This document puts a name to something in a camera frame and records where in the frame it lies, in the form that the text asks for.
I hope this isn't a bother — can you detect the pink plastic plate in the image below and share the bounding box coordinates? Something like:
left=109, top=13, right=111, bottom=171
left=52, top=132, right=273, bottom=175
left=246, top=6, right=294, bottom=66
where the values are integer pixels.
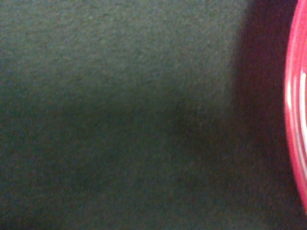
left=284, top=0, right=307, bottom=209

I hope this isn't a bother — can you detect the black tablecloth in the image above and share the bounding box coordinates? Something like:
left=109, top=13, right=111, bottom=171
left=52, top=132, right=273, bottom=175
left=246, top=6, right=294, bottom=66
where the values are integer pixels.
left=0, top=0, right=307, bottom=230

